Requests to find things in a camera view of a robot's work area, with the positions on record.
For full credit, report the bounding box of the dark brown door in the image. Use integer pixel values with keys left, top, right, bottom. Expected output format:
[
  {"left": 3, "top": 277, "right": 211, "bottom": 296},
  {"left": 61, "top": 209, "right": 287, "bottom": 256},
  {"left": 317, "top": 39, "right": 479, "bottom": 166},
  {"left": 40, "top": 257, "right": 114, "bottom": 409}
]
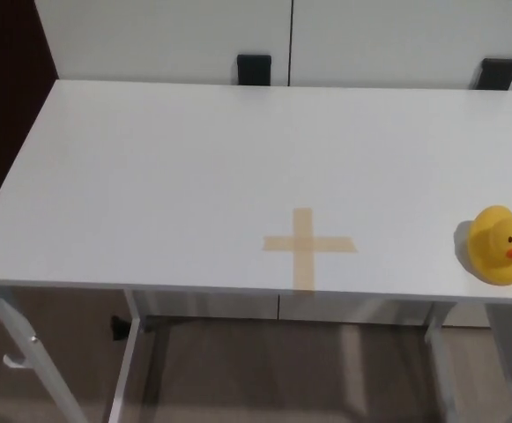
[{"left": 0, "top": 0, "right": 59, "bottom": 193}]

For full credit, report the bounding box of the white metal desk crossbar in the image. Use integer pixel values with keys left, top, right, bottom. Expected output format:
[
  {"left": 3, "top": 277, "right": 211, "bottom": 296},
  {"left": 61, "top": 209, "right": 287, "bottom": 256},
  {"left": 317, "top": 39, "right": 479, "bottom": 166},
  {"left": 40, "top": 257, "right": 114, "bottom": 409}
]
[{"left": 143, "top": 313, "right": 437, "bottom": 330}]

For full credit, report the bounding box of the black foot under desk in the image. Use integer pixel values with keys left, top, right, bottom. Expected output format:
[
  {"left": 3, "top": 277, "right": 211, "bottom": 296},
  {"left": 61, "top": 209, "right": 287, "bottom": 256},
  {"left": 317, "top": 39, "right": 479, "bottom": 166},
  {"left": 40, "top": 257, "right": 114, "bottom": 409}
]
[{"left": 108, "top": 314, "right": 130, "bottom": 342}]

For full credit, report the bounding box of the yellow rubber duck toy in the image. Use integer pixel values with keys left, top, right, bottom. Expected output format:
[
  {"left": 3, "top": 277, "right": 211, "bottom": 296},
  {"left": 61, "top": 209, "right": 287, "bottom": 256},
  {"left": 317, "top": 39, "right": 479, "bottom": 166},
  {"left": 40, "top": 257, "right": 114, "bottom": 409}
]
[{"left": 465, "top": 204, "right": 512, "bottom": 286}]

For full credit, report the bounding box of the white partition panel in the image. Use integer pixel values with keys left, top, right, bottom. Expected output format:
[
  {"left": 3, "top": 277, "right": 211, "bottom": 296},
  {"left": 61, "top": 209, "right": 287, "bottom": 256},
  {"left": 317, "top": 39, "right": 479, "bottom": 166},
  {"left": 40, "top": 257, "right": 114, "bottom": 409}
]
[
  {"left": 290, "top": 0, "right": 512, "bottom": 93},
  {"left": 33, "top": 0, "right": 293, "bottom": 87}
]

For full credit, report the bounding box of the white hook on desk leg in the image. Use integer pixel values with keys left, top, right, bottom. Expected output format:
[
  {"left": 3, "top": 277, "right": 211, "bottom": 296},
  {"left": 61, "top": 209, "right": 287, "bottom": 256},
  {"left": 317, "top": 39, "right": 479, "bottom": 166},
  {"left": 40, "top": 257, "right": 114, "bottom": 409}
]
[{"left": 2, "top": 351, "right": 31, "bottom": 369}]

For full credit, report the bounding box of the white metal desk leg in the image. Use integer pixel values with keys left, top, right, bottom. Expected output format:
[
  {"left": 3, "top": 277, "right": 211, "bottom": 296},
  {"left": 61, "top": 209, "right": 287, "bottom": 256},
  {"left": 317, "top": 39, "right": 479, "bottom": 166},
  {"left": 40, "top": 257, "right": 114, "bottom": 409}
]
[
  {"left": 104, "top": 288, "right": 147, "bottom": 423},
  {"left": 426, "top": 302, "right": 462, "bottom": 423},
  {"left": 0, "top": 284, "right": 92, "bottom": 423}
]

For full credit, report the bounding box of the black bracket on panel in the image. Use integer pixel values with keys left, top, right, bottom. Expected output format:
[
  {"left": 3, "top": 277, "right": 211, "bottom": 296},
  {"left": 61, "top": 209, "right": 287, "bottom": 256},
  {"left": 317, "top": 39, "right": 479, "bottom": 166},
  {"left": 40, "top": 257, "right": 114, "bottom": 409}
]
[
  {"left": 236, "top": 53, "right": 275, "bottom": 86},
  {"left": 472, "top": 56, "right": 512, "bottom": 93}
]

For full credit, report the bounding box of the beige masking tape cross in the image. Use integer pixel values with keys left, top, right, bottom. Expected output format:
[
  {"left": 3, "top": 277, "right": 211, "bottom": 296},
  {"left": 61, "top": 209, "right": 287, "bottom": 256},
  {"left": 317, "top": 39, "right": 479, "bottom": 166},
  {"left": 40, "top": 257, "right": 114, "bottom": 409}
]
[{"left": 262, "top": 207, "right": 359, "bottom": 293}]

